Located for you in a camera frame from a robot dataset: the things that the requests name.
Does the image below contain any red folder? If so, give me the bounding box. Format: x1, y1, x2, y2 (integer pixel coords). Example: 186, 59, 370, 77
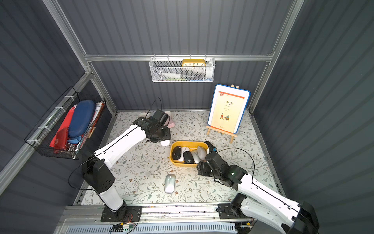
49, 106, 76, 150

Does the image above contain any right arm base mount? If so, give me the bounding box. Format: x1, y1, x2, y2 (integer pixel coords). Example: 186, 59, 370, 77
216, 203, 255, 221

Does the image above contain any floral table mat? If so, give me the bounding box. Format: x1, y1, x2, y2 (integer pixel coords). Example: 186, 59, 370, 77
111, 110, 280, 204

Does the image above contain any white wire wall basket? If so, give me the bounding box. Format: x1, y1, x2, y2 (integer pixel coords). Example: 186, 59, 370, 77
149, 57, 216, 83

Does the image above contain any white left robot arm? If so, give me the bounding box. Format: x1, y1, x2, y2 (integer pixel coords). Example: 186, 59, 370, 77
82, 110, 171, 212

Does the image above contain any pink case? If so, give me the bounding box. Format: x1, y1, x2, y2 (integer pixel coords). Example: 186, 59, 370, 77
164, 111, 175, 128

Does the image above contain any yellow clock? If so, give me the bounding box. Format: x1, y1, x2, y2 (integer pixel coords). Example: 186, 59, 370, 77
182, 58, 206, 68

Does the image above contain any silver mouse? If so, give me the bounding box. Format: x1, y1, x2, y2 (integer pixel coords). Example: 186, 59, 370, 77
164, 174, 176, 194

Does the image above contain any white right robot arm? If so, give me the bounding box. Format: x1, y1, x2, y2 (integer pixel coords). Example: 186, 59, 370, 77
196, 152, 319, 234

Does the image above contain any blue oval case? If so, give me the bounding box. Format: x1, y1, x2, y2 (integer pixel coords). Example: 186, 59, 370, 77
68, 100, 96, 138

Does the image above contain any small circuit board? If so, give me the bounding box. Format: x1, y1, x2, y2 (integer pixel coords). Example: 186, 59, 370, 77
109, 222, 137, 234

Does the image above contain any black wire side basket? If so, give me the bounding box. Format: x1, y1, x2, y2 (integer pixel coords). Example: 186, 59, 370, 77
24, 87, 106, 160

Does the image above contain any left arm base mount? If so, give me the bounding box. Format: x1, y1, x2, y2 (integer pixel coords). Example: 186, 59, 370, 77
100, 205, 142, 223

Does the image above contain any beige book with red stripe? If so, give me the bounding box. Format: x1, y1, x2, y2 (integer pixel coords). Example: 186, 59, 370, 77
210, 91, 244, 133

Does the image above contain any yellow storage box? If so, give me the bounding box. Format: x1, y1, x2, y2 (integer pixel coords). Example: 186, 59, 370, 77
169, 140, 208, 168

